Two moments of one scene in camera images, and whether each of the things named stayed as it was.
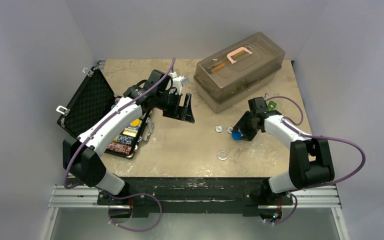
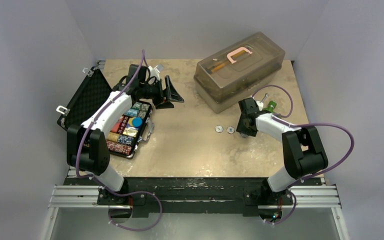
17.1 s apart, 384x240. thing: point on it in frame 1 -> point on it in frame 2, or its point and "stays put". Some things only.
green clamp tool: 271,105 stays put
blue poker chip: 236,135 -> 137,122
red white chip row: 119,148 stays put
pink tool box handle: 229,54 stays put
